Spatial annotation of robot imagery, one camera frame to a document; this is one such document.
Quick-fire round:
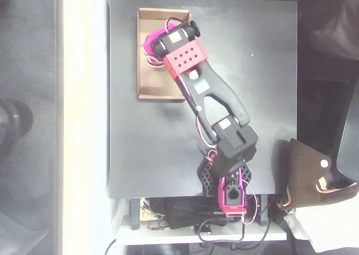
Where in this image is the black looped cable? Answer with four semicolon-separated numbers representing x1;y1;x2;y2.
197;217;272;251

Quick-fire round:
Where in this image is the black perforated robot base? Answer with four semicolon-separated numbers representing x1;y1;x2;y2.
197;157;252;198

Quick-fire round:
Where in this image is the black table clamp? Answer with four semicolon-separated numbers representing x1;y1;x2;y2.
255;194;270;227
129;198;141;231

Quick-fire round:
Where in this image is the small circuit board with wires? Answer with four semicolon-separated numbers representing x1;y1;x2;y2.
146;220;172;231

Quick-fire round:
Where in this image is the grey fabric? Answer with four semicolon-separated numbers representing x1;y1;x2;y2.
297;0;359;61

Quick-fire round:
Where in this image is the light wooden piece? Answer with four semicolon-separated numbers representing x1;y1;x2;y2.
139;206;158;222

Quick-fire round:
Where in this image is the black hanging cable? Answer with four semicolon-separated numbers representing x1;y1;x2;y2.
104;238;117;255

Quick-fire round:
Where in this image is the cardboard box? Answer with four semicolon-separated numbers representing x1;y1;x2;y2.
136;7;192;101

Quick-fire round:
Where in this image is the black cable bundle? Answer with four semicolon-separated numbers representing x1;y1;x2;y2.
164;197;227;231

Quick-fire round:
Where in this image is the dark grey work board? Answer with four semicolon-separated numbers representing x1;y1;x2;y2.
107;0;298;200

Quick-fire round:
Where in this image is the white cloth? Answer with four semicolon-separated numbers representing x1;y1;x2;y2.
283;206;359;253

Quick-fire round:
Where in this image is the black usb adapter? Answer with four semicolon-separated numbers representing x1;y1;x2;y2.
194;224;213;236

